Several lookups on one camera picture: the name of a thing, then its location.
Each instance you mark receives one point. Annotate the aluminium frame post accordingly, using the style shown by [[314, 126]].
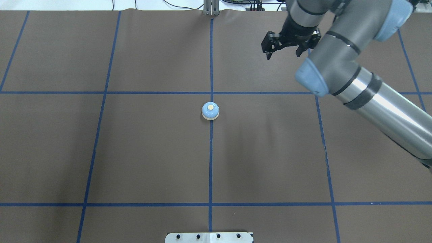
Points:
[[211, 7]]

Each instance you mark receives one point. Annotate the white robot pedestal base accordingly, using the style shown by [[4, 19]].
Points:
[[210, 237]]

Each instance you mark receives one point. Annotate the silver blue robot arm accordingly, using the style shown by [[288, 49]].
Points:
[[337, 32]]

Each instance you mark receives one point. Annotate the blue white call bell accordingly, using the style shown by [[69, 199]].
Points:
[[210, 111]]

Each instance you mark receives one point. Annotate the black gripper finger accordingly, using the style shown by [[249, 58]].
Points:
[[271, 43], [308, 43]]

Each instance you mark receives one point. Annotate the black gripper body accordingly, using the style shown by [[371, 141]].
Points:
[[295, 31]]

